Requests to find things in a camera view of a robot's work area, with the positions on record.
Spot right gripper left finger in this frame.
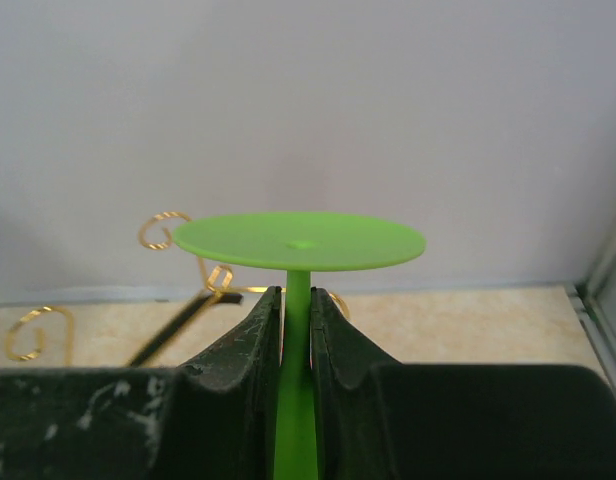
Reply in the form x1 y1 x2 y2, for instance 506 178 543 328
0 287 281 479

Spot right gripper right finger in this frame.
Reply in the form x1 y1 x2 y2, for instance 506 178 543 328
310 288 616 479

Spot gold wine glass rack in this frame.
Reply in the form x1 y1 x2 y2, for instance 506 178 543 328
5 210 350 369

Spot green wine glass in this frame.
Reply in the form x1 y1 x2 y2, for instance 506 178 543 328
173 212 426 479

